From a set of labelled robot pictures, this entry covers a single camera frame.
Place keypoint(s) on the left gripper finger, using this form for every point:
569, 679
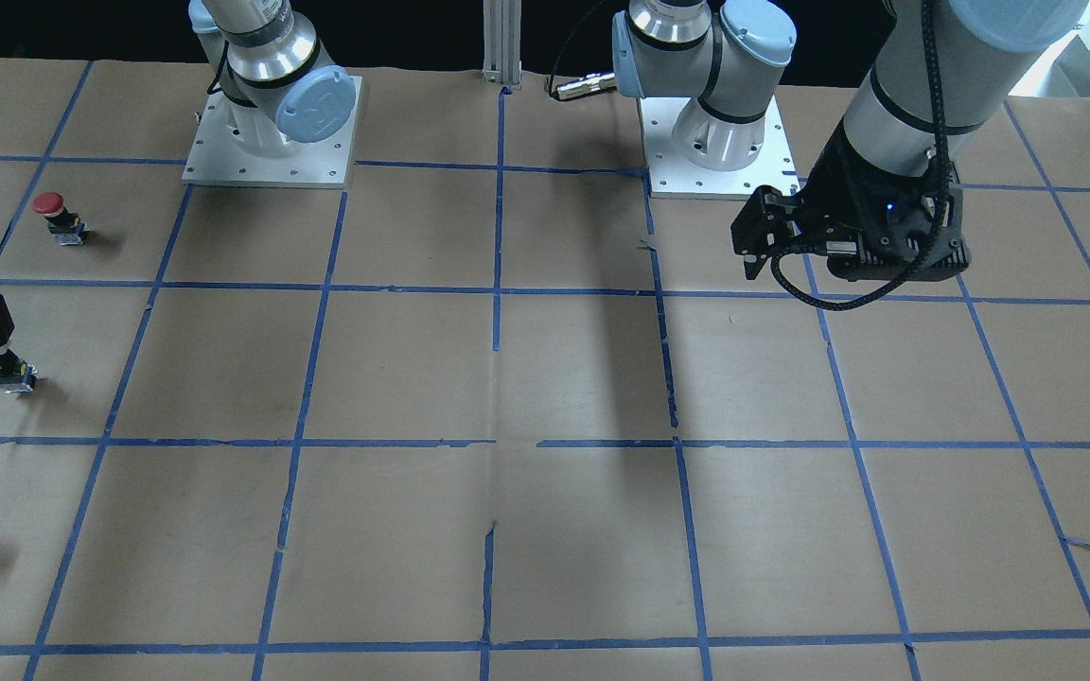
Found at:
762, 227
755, 262

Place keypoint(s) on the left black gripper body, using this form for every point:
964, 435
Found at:
846, 197

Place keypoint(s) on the yellow push button switch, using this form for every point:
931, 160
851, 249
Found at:
16, 375

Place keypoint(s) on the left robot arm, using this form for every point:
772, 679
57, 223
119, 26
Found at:
941, 73

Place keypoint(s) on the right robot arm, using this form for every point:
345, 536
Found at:
279, 113

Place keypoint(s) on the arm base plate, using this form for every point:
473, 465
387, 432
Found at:
240, 146
690, 155

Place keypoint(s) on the red push button switch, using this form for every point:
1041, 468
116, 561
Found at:
65, 226

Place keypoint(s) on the silver cable connector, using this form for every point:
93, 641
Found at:
589, 85

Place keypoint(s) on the aluminium frame post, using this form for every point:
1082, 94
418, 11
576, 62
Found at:
502, 22

